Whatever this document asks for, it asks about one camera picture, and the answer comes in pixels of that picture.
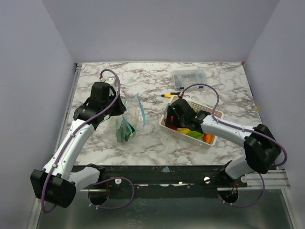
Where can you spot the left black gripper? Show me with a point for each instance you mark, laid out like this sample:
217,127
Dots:
120,109

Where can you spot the green toy leafy vegetable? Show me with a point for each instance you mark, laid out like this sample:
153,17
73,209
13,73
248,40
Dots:
124,131

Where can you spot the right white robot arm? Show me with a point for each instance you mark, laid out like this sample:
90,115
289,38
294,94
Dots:
258,143

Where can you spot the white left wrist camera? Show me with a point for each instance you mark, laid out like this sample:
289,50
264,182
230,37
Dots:
112,81

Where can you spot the yellow toy banana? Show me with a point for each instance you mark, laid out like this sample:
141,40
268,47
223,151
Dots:
183,131

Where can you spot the yellow handled screwdriver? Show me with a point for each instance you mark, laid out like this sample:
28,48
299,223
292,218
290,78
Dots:
164,95

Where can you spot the white perforated plastic basket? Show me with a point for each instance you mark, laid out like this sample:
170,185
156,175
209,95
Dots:
172,131

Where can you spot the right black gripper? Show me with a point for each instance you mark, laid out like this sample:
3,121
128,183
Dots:
172,117

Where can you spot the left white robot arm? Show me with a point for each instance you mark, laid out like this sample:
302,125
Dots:
56,183

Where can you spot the green toy star fruit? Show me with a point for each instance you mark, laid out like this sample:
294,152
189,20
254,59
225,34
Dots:
195,134

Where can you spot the orange red toy fruit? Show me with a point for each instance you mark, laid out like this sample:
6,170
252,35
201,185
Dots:
208,138

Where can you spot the clear plastic screw box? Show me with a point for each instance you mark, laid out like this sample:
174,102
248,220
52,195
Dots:
185,78

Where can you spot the clear zip top bag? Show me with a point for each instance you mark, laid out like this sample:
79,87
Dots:
134,114

